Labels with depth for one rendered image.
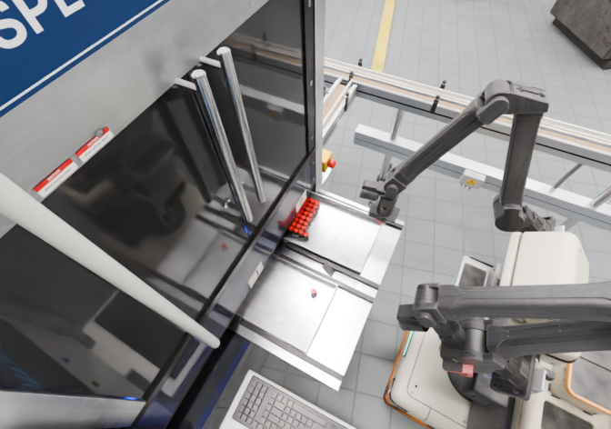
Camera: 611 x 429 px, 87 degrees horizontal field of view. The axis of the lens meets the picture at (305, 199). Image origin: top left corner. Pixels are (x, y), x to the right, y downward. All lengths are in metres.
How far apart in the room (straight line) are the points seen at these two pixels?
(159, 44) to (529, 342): 0.86
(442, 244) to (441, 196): 0.42
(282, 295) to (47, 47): 1.06
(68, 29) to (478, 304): 0.76
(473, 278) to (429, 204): 1.46
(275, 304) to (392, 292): 1.14
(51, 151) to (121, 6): 0.18
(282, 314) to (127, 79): 0.98
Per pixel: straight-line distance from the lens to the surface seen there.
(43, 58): 0.43
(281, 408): 1.28
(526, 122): 0.96
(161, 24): 0.52
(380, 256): 1.36
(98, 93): 0.47
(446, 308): 0.77
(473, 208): 2.74
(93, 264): 0.46
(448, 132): 0.96
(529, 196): 2.31
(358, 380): 2.12
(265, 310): 1.27
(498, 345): 0.89
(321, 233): 1.38
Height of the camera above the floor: 2.10
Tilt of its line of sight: 56 degrees down
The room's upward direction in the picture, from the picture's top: 3 degrees counter-clockwise
